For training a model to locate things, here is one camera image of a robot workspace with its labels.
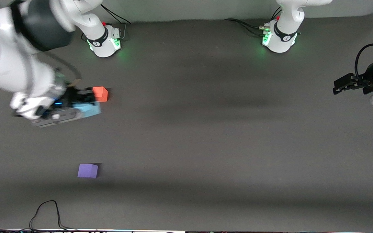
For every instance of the purple foam block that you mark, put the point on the purple foam block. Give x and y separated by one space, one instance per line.
87 171

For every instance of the orange foam block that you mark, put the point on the orange foam block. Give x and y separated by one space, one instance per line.
101 94

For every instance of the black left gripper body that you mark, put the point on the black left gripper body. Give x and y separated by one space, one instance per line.
368 78

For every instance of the light blue foam block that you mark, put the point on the light blue foam block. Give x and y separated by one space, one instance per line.
92 110

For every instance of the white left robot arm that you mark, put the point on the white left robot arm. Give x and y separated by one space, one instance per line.
282 42

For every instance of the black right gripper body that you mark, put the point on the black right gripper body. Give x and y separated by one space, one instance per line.
71 97

